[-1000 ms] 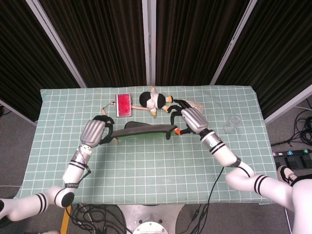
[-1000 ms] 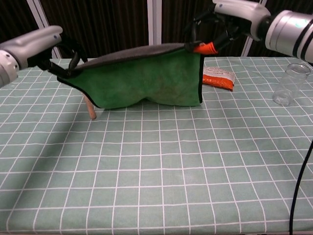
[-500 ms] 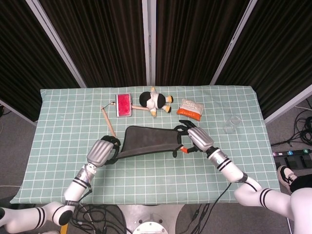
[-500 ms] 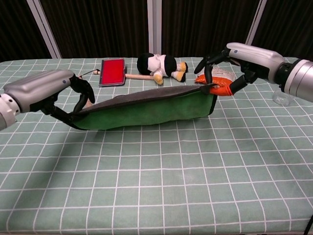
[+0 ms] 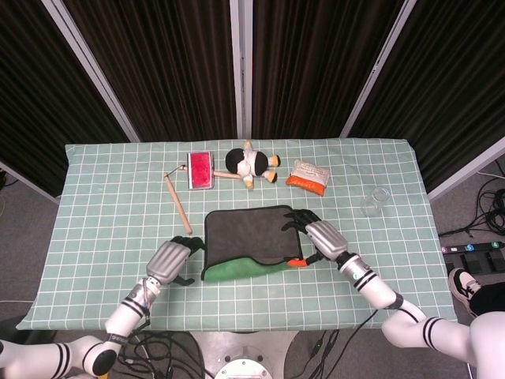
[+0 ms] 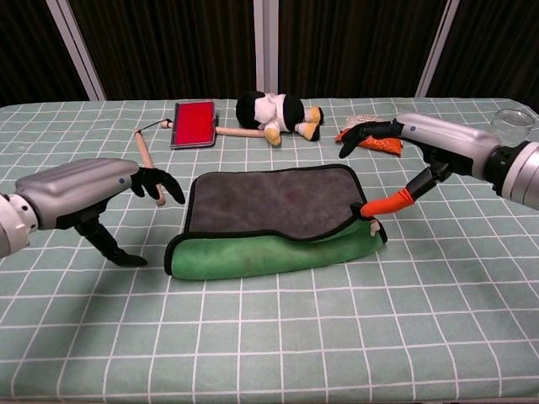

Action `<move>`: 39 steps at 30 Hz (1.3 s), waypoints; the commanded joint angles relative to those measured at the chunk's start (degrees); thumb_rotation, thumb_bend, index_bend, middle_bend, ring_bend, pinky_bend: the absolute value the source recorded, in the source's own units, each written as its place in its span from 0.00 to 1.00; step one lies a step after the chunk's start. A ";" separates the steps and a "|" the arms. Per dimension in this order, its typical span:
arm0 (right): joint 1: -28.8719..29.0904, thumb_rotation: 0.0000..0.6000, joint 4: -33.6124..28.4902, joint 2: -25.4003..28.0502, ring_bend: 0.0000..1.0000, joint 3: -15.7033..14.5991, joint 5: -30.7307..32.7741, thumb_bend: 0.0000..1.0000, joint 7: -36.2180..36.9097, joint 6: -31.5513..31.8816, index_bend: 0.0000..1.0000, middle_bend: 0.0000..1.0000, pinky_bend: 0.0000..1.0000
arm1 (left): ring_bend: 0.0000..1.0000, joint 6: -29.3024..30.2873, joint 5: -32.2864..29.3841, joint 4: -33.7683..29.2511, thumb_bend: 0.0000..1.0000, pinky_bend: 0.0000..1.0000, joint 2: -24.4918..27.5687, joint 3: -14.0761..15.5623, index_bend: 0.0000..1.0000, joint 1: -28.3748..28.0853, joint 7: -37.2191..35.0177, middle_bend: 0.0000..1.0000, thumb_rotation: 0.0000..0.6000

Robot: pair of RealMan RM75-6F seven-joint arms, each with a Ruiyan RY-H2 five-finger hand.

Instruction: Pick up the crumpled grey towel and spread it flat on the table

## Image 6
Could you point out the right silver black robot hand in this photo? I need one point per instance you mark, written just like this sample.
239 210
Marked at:
450 143

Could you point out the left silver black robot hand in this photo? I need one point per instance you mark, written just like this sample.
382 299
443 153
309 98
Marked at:
71 185

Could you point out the green and grey cloth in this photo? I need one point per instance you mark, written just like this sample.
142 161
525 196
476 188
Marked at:
273 198

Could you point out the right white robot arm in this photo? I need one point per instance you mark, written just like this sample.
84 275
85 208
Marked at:
522 172

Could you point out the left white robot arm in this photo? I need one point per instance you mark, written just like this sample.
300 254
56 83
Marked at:
12 227

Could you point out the clear glass jar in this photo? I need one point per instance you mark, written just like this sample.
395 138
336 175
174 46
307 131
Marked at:
511 124

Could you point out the white and orange snack packet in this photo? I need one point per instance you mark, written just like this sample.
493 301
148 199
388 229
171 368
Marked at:
383 145

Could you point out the black and white plush toy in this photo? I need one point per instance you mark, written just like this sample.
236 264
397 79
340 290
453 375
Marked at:
290 111

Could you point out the grey partition post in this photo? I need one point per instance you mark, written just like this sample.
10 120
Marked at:
265 50
438 46
80 54

